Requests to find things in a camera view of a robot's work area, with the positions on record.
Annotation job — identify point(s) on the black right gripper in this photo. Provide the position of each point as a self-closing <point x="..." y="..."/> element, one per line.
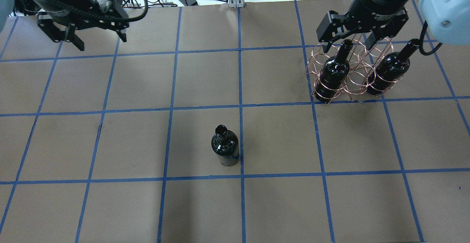
<point x="379" y="5"/>

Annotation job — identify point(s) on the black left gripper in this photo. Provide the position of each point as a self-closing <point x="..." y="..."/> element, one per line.
<point x="67" y="1"/>

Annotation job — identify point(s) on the copper wire wine basket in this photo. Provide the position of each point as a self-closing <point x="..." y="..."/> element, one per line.
<point x="362" y="73"/>

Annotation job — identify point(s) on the dark wine bottle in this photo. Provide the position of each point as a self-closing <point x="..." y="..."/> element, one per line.
<point x="225" y="144"/>
<point x="333" y="74"/>
<point x="391" y="69"/>

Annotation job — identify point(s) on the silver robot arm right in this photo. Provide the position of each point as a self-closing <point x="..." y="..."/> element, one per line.
<point x="447" y="20"/>

